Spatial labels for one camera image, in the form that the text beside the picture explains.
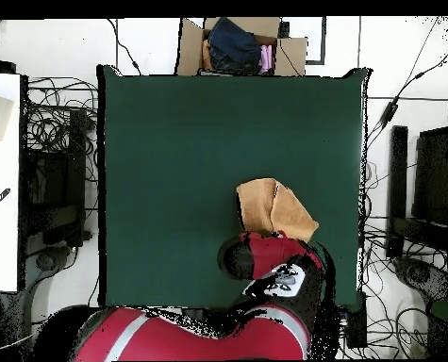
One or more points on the black power strip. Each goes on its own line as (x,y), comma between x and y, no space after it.
(356,324)

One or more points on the narrow black panel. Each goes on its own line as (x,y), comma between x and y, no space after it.
(398,181)

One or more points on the tan terry towel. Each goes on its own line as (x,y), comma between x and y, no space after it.
(276,211)

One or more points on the dark green table cloth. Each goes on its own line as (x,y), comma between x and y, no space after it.
(163,151)

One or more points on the white table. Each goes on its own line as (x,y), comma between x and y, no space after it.
(1,245)

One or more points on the brown cardboard box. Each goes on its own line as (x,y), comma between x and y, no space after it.
(189,52)

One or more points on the small black block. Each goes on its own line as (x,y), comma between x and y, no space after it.
(284,29)

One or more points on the pink garment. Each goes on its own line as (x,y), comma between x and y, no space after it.
(265,58)

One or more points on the folded tan garment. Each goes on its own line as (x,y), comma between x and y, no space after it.
(206,56)

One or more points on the wide black panel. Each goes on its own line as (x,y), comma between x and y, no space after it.
(433,177)

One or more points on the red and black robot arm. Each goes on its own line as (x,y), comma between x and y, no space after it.
(208,335)

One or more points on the blue denim jeans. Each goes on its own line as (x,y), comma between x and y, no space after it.
(235,45)

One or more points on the black power adapter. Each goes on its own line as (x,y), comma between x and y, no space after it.
(390,113)

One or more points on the black metal rack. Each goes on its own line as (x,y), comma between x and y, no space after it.
(76,169)

